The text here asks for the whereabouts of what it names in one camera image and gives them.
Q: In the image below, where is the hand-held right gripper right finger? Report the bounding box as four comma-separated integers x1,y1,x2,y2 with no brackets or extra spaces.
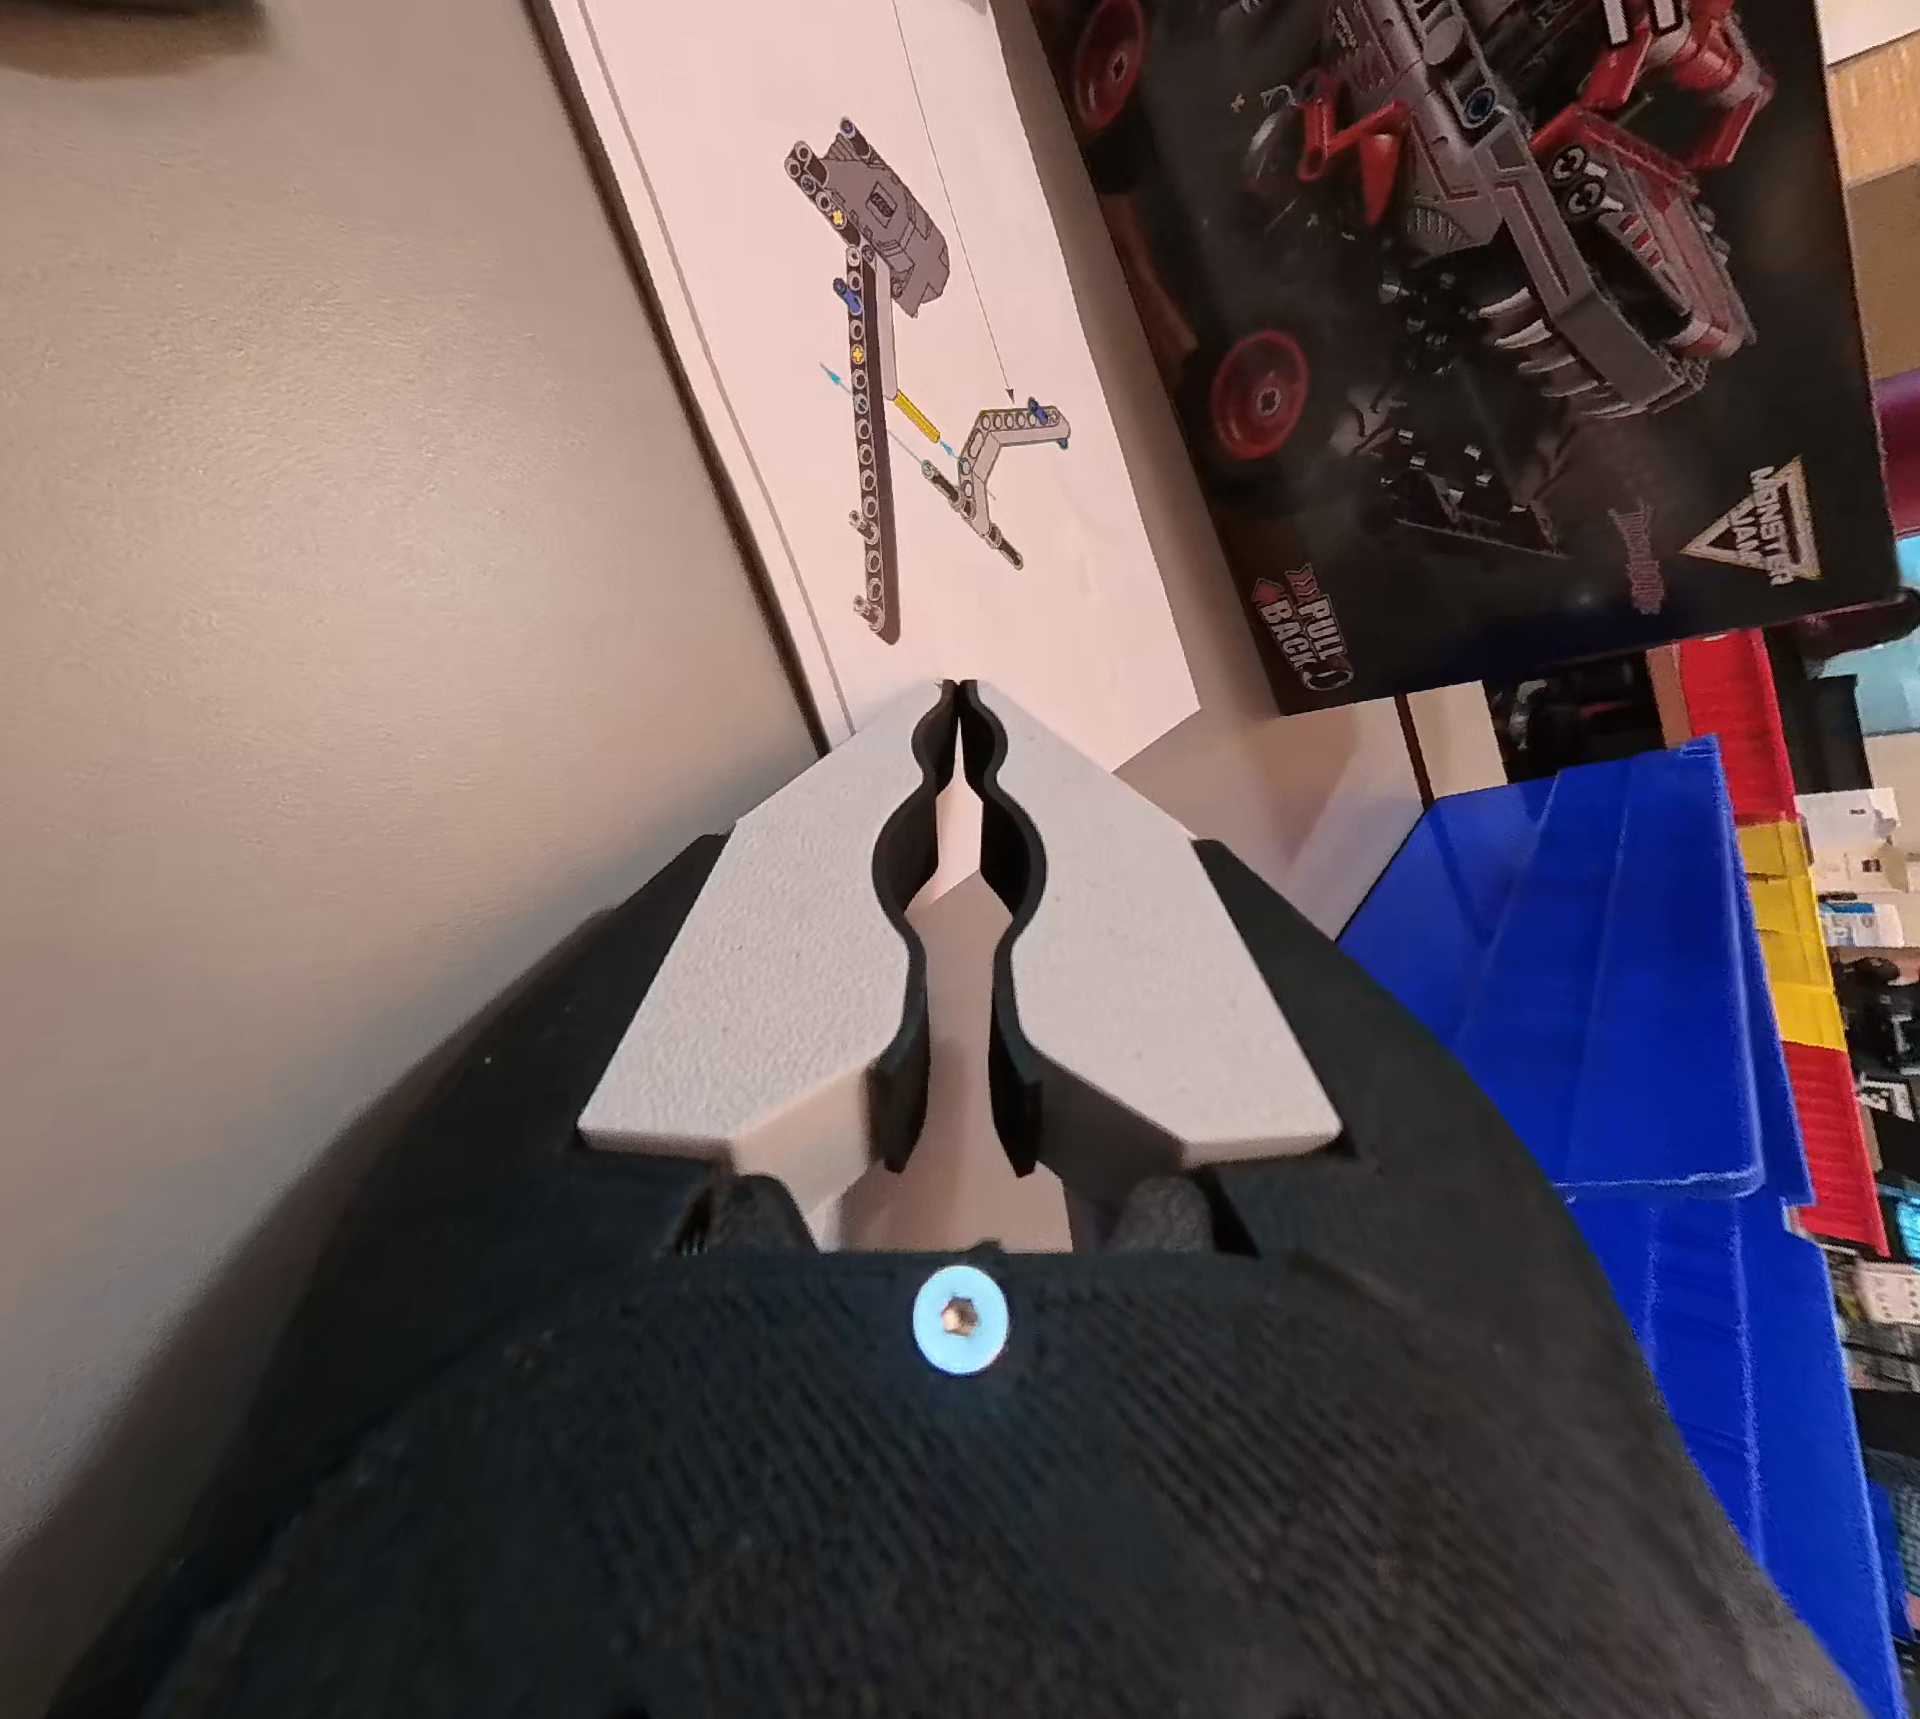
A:
961,682,1345,1225

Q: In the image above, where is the yellow plastic bin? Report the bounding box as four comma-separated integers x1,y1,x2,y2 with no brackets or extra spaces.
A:
1736,820,1850,1057

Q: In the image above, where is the grey desk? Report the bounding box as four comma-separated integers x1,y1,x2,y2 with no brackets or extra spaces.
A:
0,0,1488,1555

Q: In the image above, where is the blue plastic bin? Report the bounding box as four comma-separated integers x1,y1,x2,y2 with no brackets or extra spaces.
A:
1335,736,1818,1205
1561,1185,1914,1719

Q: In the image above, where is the red plastic bin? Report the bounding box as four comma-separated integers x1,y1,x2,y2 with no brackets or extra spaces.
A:
1677,628,1800,827
1776,1041,1896,1253

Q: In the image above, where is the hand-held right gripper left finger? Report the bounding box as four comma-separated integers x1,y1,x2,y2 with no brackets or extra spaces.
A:
574,682,962,1247

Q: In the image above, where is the black toy set box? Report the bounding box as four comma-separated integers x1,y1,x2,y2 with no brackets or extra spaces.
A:
1021,0,1920,720

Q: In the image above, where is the white instruction booklet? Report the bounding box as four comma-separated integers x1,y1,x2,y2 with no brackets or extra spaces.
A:
442,0,1203,776

